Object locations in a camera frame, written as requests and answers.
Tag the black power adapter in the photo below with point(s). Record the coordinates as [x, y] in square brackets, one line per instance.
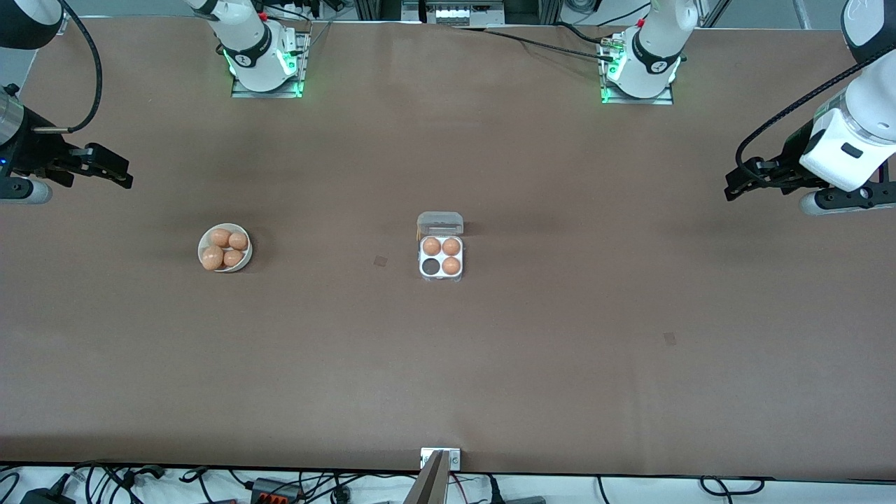
[45, 497]

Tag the clear plastic egg box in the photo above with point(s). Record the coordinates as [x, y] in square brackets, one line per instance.
[441, 222]

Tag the grey camera stand pole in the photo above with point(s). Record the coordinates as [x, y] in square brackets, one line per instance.
[428, 486]

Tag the elongated brown egg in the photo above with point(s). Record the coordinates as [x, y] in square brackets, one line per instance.
[212, 257]

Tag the small metal bracket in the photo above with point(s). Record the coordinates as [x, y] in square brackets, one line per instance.
[451, 458]

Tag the slanted white frame strut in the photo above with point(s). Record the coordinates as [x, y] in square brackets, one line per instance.
[803, 14]

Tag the aluminium corner post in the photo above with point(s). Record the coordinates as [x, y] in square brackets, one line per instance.
[64, 26]

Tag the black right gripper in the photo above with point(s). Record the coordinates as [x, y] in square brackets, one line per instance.
[28, 150]

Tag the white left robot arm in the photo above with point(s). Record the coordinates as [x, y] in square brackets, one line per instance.
[654, 49]

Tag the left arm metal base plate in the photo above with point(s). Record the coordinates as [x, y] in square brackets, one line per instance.
[637, 101]

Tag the black orange connector box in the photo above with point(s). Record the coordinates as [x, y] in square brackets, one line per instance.
[269, 490]

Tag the white round bowl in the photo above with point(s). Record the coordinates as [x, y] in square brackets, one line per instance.
[245, 264]

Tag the white power strip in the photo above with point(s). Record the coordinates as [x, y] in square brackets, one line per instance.
[455, 12]

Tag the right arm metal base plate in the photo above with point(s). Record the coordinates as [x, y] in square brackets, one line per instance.
[266, 94]

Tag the black aluminium frame post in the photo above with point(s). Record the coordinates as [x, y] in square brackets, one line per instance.
[378, 8]
[549, 10]

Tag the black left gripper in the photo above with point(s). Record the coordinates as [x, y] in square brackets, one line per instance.
[794, 157]

